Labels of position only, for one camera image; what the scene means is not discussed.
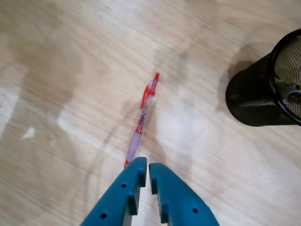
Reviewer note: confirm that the black mesh pen holder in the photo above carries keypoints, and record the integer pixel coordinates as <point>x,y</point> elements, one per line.
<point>251,94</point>

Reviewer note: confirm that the red clear pen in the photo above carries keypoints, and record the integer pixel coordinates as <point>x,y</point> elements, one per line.
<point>138,127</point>

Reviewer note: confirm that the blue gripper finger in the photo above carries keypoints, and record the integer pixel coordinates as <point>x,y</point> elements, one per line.
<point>181,200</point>
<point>117,200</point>

